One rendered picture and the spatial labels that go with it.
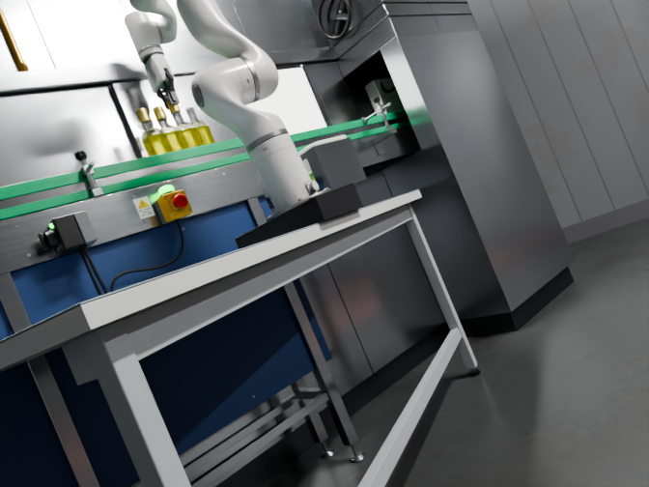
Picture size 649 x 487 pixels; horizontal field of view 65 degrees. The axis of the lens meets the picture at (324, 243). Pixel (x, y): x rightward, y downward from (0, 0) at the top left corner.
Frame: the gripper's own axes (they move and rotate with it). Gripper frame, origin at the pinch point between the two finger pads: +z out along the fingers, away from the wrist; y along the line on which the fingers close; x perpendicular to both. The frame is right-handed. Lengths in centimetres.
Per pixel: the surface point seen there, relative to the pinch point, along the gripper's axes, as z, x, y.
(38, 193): 25, -54, 14
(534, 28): -16, 289, -3
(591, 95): 43, 295, 12
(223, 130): 9.6, 23.2, -12.6
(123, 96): -9.3, -10.0, -12.0
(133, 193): 31.5, -31.2, 15.7
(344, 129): 24, 69, 3
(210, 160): 26.8, -2.9, 13.1
